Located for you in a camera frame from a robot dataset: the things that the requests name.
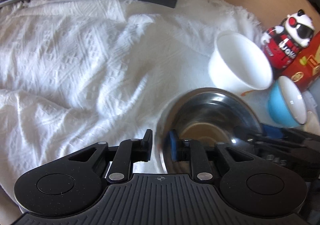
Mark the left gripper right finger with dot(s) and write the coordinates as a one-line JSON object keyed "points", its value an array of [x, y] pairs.
{"points": [[194, 153]]}

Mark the stainless steel bowl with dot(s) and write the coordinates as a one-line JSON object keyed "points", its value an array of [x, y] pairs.
{"points": [[205, 114]]}

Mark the red quail eggs bag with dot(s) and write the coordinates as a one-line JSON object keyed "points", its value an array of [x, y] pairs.
{"points": [[305, 68]]}

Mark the white textured cloth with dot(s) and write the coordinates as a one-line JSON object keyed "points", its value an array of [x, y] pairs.
{"points": [[74, 72]]}

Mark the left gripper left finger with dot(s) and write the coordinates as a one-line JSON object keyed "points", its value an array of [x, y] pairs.
{"points": [[125, 155]]}

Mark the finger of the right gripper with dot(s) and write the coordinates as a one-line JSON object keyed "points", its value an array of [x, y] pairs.
{"points": [[272, 132]]}

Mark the blue ceramic bowl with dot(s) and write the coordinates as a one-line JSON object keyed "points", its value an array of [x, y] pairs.
{"points": [[286, 105]]}

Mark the white paper cup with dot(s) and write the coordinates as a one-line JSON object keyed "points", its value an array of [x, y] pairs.
{"points": [[238, 65]]}

